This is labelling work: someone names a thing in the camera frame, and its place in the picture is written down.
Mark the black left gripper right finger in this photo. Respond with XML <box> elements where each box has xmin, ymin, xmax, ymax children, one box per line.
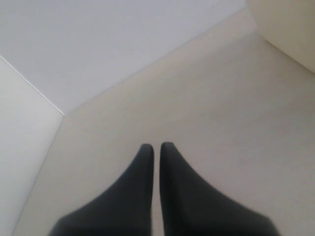
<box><xmin>159</xmin><ymin>142</ymin><xmax>280</xmax><ymax>236</ymax></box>

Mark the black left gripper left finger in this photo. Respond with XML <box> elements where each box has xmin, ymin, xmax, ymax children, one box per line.
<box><xmin>49</xmin><ymin>144</ymin><xmax>154</xmax><ymax>236</ymax></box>

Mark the cream plastic bin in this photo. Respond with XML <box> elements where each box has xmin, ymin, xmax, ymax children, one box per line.
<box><xmin>247</xmin><ymin>0</ymin><xmax>315</xmax><ymax>72</ymax></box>

